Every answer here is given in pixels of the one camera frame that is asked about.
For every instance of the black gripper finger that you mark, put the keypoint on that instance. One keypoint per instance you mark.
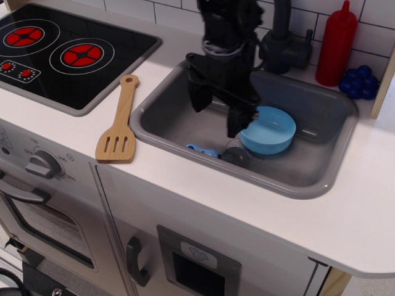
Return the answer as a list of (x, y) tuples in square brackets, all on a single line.
[(239, 119), (200, 94)]

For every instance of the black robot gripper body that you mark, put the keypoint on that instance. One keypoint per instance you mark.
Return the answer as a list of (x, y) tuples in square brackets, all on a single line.
[(228, 76)]

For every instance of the blue toy grape bunch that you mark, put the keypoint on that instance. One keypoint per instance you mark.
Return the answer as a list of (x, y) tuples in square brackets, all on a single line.
[(359, 83)]

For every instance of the grey toy sink basin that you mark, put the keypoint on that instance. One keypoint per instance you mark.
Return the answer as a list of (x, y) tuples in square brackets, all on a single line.
[(325, 120)]

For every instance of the wooden side post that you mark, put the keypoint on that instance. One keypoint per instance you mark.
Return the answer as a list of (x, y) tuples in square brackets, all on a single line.
[(384, 86)]

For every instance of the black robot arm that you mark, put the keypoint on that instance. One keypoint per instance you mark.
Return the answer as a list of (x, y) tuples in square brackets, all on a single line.
[(229, 26)]

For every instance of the grey oven door handle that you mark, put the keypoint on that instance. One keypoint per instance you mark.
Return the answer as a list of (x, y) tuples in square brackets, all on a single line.
[(35, 196)]

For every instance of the toy oven door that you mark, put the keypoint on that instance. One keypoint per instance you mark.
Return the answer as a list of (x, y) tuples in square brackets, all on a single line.
[(71, 228)]

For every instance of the light blue plastic bowl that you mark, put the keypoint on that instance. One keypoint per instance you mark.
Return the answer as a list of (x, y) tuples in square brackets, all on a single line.
[(271, 133)]

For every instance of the wooden slotted spatula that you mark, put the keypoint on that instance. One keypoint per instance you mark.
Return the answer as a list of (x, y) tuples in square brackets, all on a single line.
[(118, 143)]

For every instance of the dark grey toy faucet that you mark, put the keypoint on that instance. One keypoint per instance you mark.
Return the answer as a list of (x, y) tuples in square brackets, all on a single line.
[(279, 51)]

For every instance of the grey oven knob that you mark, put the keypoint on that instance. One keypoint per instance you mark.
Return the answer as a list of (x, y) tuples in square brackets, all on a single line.
[(44, 165)]

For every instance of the grey dispenser panel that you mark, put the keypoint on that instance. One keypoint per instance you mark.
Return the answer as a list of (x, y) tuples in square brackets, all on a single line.
[(196, 268)]

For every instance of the black toy stove top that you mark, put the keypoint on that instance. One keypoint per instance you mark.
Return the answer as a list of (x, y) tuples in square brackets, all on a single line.
[(67, 62)]

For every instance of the grey cabinet door handle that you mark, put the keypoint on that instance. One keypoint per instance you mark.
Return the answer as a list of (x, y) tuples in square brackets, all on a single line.
[(138, 275)]

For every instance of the red squeeze bottle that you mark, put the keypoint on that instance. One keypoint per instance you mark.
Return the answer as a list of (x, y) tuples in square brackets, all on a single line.
[(339, 34)]

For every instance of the blue and grey toy spoon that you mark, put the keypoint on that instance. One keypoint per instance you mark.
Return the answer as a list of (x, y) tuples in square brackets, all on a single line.
[(234, 155)]

